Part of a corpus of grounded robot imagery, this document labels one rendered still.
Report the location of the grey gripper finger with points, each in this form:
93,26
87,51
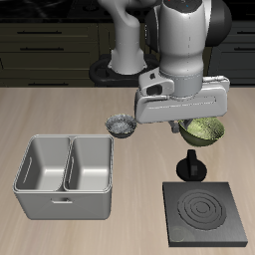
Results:
174,126

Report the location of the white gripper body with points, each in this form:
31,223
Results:
186,107

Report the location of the dark grey stove plate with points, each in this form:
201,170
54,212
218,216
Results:
203,214

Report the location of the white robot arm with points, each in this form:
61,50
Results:
181,40

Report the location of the green bowl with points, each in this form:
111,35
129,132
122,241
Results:
203,132

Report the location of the white two-bin basket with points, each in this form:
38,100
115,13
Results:
64,176

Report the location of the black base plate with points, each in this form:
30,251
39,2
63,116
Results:
99,71

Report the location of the round black stove knob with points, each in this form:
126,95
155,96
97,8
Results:
191,167

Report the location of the small grey fluted dish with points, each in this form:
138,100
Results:
120,126

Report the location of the dark kitchen cupboards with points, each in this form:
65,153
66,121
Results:
46,50

